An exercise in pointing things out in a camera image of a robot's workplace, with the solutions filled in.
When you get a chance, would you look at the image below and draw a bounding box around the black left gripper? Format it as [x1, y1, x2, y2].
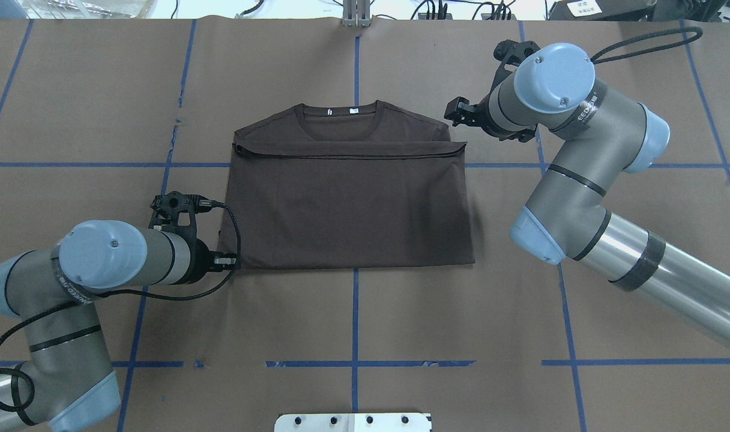
[149, 191, 241, 285]

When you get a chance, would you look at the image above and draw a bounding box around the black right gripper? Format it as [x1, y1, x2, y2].
[444, 40, 540, 143]

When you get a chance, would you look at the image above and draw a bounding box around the dark brown t-shirt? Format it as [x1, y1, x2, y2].
[219, 100, 475, 270]

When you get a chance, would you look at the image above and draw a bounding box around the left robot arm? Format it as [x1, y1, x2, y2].
[0, 191, 241, 431]

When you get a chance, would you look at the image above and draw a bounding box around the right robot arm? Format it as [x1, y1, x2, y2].
[444, 40, 730, 350]

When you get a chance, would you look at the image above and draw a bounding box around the black box with label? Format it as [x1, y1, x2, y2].
[547, 1, 657, 22]

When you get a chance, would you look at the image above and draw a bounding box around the black cable bundle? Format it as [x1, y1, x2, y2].
[411, 0, 517, 22]

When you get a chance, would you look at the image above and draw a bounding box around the aluminium frame profile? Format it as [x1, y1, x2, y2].
[338, 0, 372, 28]

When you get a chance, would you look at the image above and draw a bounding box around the white metal mount base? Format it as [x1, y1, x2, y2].
[274, 412, 433, 431]

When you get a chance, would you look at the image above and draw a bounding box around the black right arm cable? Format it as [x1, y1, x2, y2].
[590, 26, 704, 64]

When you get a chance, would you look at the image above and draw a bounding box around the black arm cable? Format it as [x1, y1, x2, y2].
[590, 26, 704, 64]
[0, 200, 243, 412]

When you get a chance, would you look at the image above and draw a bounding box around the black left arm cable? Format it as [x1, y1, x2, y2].
[0, 200, 243, 412]

